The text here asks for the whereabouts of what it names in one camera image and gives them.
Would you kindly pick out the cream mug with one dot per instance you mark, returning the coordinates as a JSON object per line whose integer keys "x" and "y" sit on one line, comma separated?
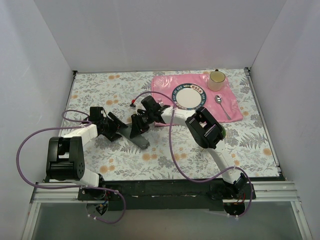
{"x": 216, "y": 80}

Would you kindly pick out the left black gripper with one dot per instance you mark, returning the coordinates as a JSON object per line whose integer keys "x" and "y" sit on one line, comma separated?
{"x": 113, "y": 127}

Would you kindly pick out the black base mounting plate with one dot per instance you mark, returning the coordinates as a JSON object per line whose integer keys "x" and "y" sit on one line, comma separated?
{"x": 169, "y": 195}

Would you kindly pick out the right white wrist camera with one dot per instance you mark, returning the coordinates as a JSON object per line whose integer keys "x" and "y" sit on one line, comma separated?
{"x": 135, "y": 106}

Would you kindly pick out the grey cloth napkin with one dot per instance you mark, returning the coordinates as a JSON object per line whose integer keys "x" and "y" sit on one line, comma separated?
{"x": 139, "y": 140}

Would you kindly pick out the white plate blue rim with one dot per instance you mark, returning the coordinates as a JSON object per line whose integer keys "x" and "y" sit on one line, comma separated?
{"x": 189, "y": 96}

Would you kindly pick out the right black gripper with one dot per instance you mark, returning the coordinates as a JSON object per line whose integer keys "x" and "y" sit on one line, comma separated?
{"x": 139, "y": 124}

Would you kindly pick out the green bowl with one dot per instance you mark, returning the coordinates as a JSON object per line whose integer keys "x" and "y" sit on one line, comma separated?
{"x": 224, "y": 133}

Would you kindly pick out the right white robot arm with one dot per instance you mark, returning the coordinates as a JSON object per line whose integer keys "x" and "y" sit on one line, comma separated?
{"x": 206, "y": 131}

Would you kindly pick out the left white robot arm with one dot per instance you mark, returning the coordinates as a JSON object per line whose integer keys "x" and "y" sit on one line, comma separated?
{"x": 65, "y": 157}

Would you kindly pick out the pink placemat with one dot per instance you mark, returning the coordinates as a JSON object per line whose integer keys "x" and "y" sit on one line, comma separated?
{"x": 163, "y": 86}

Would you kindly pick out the aluminium frame rail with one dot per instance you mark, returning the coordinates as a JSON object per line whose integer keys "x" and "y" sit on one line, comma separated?
{"x": 265, "y": 191}

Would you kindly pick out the silver spoon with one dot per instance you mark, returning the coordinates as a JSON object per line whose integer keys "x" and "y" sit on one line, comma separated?
{"x": 218, "y": 100}

